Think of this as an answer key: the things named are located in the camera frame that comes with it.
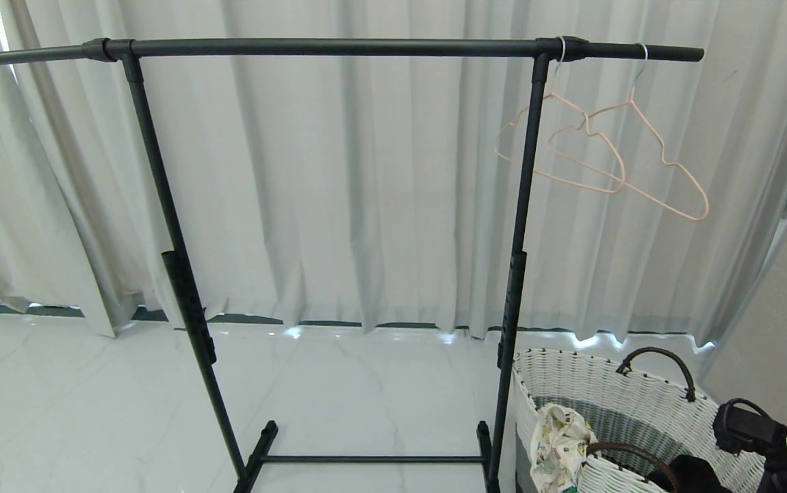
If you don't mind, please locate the black cable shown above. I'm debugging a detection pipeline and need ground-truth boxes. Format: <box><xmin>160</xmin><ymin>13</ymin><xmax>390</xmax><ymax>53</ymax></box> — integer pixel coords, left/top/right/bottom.
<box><xmin>722</xmin><ymin>397</ymin><xmax>774</xmax><ymax>418</ymax></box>

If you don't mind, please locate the pink clothes hanger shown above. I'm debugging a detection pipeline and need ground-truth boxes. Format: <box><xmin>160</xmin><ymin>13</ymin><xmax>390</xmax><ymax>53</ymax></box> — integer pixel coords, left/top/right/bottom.
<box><xmin>495</xmin><ymin>38</ymin><xmax>628</xmax><ymax>196</ymax></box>
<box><xmin>547</xmin><ymin>42</ymin><xmax>711</xmax><ymax>222</ymax></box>

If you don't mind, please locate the black garment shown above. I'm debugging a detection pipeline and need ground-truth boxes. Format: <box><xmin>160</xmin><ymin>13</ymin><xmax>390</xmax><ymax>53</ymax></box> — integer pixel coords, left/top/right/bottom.
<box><xmin>645</xmin><ymin>453</ymin><xmax>733</xmax><ymax>493</ymax></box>

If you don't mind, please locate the black clothes rack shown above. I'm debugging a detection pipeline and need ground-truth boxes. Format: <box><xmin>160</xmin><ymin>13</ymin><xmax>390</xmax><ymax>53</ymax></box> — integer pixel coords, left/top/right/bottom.
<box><xmin>0</xmin><ymin>36</ymin><xmax>705</xmax><ymax>493</ymax></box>

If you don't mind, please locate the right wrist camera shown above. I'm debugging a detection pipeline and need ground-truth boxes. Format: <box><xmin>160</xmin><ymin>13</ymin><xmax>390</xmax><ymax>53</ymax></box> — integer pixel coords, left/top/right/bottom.
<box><xmin>712</xmin><ymin>404</ymin><xmax>787</xmax><ymax>455</ymax></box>

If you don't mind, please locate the white laundry basket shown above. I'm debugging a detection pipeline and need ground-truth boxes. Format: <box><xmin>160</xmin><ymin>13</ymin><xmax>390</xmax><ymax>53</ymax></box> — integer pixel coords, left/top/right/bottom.
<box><xmin>511</xmin><ymin>346</ymin><xmax>767</xmax><ymax>493</ymax></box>

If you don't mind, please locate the cream printed garment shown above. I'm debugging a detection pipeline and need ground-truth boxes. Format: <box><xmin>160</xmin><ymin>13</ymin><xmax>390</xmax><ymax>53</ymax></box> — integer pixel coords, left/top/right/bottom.
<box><xmin>529</xmin><ymin>403</ymin><xmax>598</xmax><ymax>493</ymax></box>

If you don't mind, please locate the white curtain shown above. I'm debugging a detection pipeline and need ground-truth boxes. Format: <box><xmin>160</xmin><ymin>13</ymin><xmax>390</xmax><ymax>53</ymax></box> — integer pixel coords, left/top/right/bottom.
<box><xmin>0</xmin><ymin>0</ymin><xmax>787</xmax><ymax>350</ymax></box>

